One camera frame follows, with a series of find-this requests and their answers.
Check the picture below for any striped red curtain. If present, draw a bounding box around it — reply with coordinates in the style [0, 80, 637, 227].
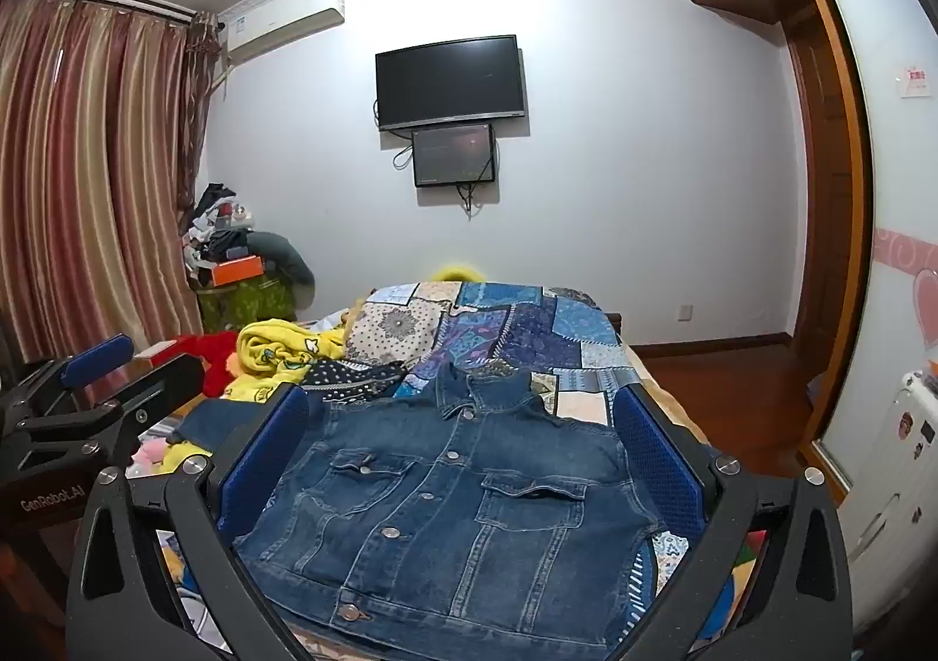
[0, 0, 222, 367]

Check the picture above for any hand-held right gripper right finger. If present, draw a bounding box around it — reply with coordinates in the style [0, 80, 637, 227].
[611, 382, 856, 661]

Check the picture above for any blue patchwork bedspread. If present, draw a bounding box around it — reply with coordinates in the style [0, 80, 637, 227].
[157, 280, 767, 661]

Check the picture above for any navy patterned cloth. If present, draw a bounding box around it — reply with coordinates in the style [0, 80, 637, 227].
[300, 357, 412, 407]

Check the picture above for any blue denim jacket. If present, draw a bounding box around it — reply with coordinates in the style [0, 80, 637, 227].
[167, 368, 667, 658]

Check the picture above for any small black wall monitor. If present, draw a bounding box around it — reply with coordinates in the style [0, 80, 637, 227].
[410, 123, 497, 189]

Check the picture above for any yellow printed garment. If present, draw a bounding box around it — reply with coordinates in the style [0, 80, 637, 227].
[223, 318, 349, 407]

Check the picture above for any wooden door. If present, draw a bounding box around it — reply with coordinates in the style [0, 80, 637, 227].
[780, 8, 866, 464]

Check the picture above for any pink plush toy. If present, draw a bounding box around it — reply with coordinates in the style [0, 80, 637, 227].
[128, 437, 178, 480]

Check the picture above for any white air conditioner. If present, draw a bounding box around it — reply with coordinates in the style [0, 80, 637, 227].
[218, 0, 347, 73]

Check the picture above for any dark grey bag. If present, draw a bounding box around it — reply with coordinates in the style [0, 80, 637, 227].
[247, 230, 317, 308]

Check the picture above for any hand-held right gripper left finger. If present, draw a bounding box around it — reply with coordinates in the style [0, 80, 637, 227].
[66, 382, 324, 661]

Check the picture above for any green patterned bag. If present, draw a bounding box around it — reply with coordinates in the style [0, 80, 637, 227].
[196, 276, 295, 334]

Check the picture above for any orange box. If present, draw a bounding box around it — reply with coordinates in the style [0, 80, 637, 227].
[209, 255, 266, 287]

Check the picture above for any red plush toy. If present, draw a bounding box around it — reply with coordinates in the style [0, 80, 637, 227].
[150, 333, 246, 399]

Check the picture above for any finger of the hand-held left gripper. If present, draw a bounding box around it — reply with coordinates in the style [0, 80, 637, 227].
[13, 353, 208, 479]
[0, 333, 135, 413]

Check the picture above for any black wall television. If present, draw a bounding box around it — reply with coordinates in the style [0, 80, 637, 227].
[375, 34, 527, 133]

